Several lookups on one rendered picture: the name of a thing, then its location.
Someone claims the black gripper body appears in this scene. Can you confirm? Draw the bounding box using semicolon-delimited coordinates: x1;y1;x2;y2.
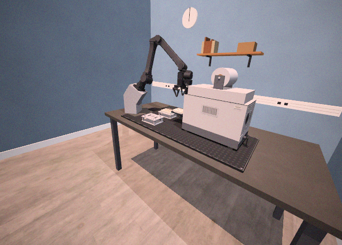
174;78;188;89

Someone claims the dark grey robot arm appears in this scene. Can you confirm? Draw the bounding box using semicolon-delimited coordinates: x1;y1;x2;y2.
133;35;193;91

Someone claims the white roll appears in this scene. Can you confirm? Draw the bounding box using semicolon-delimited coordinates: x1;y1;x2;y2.
211;68;238;87

